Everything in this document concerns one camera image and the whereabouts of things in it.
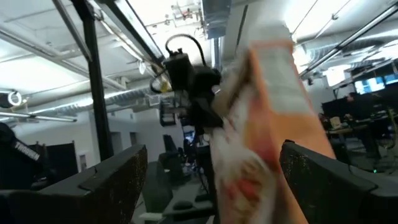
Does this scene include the person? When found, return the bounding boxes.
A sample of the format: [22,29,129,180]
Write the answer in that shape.
[343,91,384,158]

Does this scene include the white hanging ring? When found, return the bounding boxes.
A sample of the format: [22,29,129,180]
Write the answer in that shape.
[7,90,23,107]

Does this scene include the computer monitor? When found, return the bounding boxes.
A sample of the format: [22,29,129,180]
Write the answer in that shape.
[354,72,398,95]

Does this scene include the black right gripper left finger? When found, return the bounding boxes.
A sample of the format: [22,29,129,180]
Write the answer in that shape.
[0,144,149,224]

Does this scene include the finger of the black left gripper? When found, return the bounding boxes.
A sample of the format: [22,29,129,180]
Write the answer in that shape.
[190,98,225,129]

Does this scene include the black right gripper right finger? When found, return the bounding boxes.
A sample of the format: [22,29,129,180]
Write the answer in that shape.
[279,139,398,224]

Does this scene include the silver ventilation duct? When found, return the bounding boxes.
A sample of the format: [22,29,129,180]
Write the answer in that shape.
[201,0,233,40]

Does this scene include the pumpkin cereal box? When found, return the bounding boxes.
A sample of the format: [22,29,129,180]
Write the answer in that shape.
[209,23,337,224]

